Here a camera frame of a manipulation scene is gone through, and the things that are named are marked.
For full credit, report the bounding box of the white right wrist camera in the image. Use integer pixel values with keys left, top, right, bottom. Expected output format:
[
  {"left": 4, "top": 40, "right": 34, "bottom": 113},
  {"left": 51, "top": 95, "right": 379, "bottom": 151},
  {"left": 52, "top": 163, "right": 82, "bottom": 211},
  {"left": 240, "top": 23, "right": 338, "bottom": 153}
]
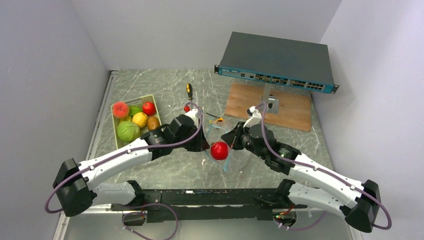
[{"left": 243, "top": 106, "right": 262, "bottom": 128}]

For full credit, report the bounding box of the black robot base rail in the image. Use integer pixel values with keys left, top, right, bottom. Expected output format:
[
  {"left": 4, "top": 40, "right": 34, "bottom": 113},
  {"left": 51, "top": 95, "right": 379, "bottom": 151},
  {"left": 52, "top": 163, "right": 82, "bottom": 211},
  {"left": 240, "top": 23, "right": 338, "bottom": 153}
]
[{"left": 110, "top": 188, "right": 292, "bottom": 223}]

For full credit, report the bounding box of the clear zip top bag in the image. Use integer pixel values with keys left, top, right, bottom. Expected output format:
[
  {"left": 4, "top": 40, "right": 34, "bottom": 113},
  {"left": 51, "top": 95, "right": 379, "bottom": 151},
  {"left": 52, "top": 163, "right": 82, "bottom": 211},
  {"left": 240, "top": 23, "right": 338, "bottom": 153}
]
[{"left": 204, "top": 116, "right": 252, "bottom": 173}]

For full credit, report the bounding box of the upper yellow black screwdriver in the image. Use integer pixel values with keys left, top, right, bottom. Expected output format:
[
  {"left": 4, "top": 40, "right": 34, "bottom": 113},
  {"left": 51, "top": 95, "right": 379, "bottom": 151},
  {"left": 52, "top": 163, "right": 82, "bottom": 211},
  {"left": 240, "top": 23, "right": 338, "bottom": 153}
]
[{"left": 186, "top": 83, "right": 193, "bottom": 107}]

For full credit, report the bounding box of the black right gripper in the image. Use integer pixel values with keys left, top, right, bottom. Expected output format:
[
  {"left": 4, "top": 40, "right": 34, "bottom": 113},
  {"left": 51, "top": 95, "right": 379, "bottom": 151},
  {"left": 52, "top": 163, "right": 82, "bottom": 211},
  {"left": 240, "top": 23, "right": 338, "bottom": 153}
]
[{"left": 221, "top": 121, "right": 267, "bottom": 160}]

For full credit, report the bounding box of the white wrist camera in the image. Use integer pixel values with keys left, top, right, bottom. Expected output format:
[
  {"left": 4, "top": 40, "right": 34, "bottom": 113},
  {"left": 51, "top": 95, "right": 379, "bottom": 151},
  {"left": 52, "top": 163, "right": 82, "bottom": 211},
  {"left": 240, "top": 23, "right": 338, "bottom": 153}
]
[
  {"left": 183, "top": 105, "right": 201, "bottom": 127},
  {"left": 243, "top": 106, "right": 262, "bottom": 128}
]

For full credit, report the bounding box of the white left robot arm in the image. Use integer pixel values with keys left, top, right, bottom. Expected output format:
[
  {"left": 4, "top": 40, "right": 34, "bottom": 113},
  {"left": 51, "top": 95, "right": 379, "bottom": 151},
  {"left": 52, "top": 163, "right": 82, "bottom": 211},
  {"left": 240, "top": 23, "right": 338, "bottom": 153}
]
[{"left": 52, "top": 109, "right": 209, "bottom": 217}]

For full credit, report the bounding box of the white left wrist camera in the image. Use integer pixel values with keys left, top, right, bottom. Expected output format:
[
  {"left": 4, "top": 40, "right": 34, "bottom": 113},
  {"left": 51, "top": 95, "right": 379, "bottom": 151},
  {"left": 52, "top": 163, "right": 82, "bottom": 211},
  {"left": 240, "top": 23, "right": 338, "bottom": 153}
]
[{"left": 183, "top": 105, "right": 201, "bottom": 127}]

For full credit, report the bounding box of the red apple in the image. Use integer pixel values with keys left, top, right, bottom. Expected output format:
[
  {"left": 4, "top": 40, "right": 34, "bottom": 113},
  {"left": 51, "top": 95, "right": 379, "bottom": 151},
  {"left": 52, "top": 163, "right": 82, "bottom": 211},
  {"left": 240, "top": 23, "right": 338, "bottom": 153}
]
[{"left": 142, "top": 101, "right": 157, "bottom": 117}]

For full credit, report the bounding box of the green cabbage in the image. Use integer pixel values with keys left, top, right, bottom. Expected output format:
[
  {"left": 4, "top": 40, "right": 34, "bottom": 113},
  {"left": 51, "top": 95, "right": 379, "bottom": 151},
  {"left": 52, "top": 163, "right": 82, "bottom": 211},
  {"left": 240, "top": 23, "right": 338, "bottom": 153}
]
[{"left": 116, "top": 121, "right": 141, "bottom": 143}]

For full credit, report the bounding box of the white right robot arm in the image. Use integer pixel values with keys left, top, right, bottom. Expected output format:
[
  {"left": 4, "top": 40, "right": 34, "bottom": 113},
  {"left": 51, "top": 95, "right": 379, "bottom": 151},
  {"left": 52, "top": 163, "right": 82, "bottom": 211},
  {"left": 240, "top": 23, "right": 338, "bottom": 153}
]
[{"left": 221, "top": 122, "right": 381, "bottom": 233}]

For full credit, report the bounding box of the teal network switch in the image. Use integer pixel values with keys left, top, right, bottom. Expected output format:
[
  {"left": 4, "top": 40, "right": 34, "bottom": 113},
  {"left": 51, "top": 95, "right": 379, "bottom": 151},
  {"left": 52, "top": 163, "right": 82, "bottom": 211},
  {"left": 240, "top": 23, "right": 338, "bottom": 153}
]
[{"left": 214, "top": 31, "right": 339, "bottom": 94}]

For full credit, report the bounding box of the red pomegranate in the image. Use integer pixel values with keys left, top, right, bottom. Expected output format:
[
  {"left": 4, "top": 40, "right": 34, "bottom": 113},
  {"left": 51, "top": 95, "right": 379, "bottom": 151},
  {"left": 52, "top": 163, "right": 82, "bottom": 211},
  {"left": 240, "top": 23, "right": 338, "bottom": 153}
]
[{"left": 210, "top": 141, "right": 229, "bottom": 161}]

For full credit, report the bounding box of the yellow lemon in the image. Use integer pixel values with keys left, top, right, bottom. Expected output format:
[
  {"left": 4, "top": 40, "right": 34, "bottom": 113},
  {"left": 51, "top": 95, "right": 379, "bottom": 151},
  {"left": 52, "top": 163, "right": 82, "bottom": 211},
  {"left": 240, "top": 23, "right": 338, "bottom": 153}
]
[{"left": 131, "top": 112, "right": 149, "bottom": 128}]

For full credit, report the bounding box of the green plastic basket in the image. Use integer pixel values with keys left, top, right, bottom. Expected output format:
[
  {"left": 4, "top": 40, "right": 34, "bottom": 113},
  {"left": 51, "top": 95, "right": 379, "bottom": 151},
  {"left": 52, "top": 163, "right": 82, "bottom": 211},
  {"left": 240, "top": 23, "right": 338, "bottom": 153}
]
[{"left": 112, "top": 94, "right": 162, "bottom": 149}]

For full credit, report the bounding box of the metal switch stand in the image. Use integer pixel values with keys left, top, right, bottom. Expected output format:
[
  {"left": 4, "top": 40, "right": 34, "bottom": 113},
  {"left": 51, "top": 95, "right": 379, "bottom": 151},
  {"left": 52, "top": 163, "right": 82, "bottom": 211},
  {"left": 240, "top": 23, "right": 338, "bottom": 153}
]
[{"left": 261, "top": 83, "right": 279, "bottom": 115}]

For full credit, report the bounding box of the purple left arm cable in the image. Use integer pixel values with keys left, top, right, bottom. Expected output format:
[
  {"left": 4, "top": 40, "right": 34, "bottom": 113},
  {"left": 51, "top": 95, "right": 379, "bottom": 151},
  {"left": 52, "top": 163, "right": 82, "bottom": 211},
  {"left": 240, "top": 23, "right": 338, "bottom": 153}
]
[{"left": 44, "top": 101, "right": 204, "bottom": 215}]

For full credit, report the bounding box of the brown kiwi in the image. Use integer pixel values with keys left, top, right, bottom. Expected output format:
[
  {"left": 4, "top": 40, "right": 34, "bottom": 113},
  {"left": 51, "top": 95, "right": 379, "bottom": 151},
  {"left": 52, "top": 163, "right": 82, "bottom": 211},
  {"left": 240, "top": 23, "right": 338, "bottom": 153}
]
[{"left": 146, "top": 116, "right": 161, "bottom": 131}]

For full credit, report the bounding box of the wooden board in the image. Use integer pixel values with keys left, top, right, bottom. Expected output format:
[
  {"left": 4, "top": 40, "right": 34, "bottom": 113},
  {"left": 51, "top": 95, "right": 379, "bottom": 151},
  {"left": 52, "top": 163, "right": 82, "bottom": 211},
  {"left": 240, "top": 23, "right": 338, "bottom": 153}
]
[{"left": 224, "top": 82, "right": 311, "bottom": 132}]

